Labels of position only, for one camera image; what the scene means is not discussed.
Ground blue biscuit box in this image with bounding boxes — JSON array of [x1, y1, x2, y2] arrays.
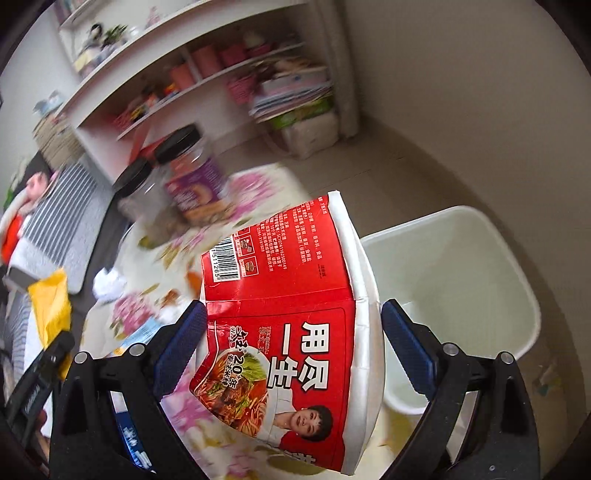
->
[[110, 317, 161, 473]]

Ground yellow snack bag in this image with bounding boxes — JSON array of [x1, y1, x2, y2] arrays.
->
[[28, 268, 71, 347]]

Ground white paper ball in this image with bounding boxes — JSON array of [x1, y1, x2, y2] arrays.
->
[[92, 268, 127, 303]]

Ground red instant noodle box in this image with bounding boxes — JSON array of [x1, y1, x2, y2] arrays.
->
[[189, 191, 385, 475]]

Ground white plastic trash bin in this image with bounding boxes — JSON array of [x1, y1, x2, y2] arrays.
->
[[358, 204, 542, 416]]

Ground orange red cushion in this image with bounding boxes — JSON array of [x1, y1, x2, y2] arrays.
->
[[1, 214, 23, 265]]

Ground floral tablecloth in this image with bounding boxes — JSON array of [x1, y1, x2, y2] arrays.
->
[[78, 163, 417, 480]]

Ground striped quilted sofa cover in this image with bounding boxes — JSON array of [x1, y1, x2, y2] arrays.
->
[[8, 158, 113, 294]]

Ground orange peel piece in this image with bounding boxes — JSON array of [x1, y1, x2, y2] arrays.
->
[[185, 270, 201, 292]]

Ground pink pig plush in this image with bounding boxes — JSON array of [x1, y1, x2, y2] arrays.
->
[[25, 172, 58, 203]]

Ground clear jar black lid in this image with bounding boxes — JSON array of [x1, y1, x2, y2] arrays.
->
[[113, 158, 178, 247]]

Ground purple label nut jar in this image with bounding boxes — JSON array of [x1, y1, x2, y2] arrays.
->
[[153, 123, 233, 226]]

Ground stack of books by sofa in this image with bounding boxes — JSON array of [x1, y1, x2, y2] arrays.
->
[[33, 114, 84, 171]]

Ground red cardboard gift box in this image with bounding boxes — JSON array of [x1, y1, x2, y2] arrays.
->
[[127, 121, 170, 165]]

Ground white foam block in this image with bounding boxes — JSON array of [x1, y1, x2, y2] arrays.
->
[[281, 111, 339, 159]]

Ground green cardboard box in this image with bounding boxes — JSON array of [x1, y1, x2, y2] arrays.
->
[[266, 96, 334, 131]]

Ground pink pen cup left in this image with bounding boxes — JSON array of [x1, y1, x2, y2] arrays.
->
[[168, 62, 195, 91]]

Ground pink pen cup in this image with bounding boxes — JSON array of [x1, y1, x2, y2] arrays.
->
[[168, 62, 195, 91], [191, 44, 223, 78]]

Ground pink basket under shelf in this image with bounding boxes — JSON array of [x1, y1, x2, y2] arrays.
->
[[226, 73, 256, 106]]

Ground white bookshelf unit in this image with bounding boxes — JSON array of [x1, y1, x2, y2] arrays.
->
[[61, 1, 360, 181]]

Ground pink pen cup right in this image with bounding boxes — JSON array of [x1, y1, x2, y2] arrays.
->
[[191, 44, 223, 78]]

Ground stack of books on floor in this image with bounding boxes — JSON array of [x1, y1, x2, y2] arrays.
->
[[247, 56, 332, 122]]

